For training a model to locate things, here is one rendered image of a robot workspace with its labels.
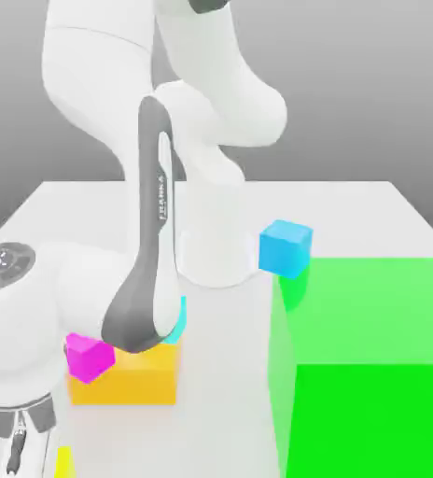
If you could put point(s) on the large orange box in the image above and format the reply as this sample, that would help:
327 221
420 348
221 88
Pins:
134 381

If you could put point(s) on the small cyan cube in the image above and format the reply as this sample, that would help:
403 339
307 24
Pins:
177 328

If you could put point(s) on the small magenta cube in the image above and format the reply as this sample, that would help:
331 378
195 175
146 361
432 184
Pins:
87 358

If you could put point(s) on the small yellow cube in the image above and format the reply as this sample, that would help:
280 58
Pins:
65 463

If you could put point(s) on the large green box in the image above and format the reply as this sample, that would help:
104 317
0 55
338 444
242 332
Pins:
369 336

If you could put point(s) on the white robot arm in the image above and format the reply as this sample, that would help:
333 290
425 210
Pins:
97 93

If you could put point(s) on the small blue cube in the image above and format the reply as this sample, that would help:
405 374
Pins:
282 252

